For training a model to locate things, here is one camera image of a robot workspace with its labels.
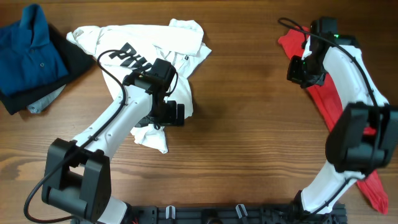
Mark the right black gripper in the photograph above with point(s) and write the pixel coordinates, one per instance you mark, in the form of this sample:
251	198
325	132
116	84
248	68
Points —
293	74

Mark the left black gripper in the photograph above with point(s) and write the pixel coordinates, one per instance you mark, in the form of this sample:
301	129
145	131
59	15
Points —
172	117

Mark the white printed t-shirt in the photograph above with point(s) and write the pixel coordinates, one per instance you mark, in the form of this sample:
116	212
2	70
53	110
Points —
121	50

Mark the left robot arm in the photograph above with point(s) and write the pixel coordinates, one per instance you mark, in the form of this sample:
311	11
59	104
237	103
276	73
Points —
79	170

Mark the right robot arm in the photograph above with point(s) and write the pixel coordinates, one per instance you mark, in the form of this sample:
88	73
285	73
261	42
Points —
365	135

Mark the red t-shirt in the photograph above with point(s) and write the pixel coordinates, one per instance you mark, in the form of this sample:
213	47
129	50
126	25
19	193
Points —
329	105

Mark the black folded shirt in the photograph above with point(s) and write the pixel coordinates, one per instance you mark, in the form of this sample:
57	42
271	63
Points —
76	62

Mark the grey folded shirt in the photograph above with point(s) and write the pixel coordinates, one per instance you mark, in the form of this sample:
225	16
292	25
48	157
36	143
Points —
41	104

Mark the blue folded polo shirt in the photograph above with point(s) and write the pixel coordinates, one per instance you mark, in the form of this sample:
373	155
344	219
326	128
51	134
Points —
28	57

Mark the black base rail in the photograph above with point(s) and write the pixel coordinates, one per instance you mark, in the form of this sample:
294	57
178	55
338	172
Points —
266	214

